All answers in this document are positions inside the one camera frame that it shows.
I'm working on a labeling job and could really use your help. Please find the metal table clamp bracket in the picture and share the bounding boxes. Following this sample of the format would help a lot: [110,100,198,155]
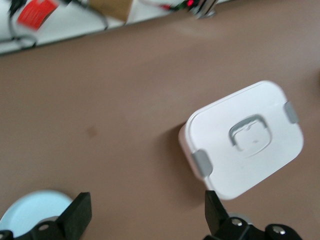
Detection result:
[191,0,218,20]

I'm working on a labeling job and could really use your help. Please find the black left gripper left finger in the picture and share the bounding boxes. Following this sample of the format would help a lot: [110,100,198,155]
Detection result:
[0,191,92,240]

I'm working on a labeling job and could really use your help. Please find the black coiled cable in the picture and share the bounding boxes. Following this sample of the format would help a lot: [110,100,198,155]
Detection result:
[7,0,38,50]

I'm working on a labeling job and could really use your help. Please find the red LED display module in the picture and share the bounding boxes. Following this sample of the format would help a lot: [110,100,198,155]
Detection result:
[172,0,198,11]

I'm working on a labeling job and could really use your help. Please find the short black cable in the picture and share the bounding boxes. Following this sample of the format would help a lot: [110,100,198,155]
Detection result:
[94,9,110,31]

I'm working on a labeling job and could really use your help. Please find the brown cardboard box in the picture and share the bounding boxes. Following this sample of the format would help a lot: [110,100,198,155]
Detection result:
[87,0,134,24]

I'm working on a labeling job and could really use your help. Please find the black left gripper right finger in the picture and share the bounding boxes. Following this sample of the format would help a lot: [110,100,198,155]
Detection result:
[204,189,302,240]

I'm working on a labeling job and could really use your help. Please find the red card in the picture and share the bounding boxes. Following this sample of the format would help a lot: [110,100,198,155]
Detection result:
[16,0,57,31]

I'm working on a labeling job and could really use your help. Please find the light blue round plate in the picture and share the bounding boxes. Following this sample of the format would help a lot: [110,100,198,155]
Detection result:
[0,189,76,238]

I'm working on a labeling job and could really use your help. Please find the white lidded storage box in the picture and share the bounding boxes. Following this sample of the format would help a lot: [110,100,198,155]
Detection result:
[178,79,305,201]

